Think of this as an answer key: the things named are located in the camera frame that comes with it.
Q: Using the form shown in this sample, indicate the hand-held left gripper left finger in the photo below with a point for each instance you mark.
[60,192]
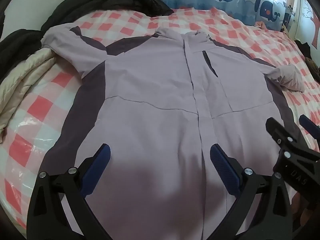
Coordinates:
[96,170]

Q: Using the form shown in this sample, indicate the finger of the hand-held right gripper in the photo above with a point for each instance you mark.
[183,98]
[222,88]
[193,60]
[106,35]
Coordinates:
[308,123]
[277,130]

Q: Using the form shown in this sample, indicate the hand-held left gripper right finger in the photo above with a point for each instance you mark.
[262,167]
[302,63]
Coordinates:
[225,170]

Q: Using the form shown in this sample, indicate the lilac and purple jacket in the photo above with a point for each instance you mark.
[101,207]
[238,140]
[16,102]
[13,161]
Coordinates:
[150,92]

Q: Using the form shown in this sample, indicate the dark cloth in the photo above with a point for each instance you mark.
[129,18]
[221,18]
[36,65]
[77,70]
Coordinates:
[303,48]

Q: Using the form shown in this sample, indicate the pink cloth piece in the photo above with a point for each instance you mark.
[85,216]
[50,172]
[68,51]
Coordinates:
[260,24]

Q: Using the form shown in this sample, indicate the white wardrobe with tree print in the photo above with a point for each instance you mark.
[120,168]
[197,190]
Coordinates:
[307,12]

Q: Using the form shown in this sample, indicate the cream quilted coat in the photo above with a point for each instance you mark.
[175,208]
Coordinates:
[22,80]

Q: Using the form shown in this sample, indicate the blue whale print curtain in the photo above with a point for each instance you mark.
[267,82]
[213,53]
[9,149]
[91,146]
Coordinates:
[225,0]

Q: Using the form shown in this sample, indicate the bed with pink checked cover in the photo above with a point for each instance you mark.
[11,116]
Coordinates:
[120,27]

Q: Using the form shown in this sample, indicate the black puffer jacket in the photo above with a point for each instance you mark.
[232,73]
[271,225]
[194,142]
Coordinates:
[105,2]

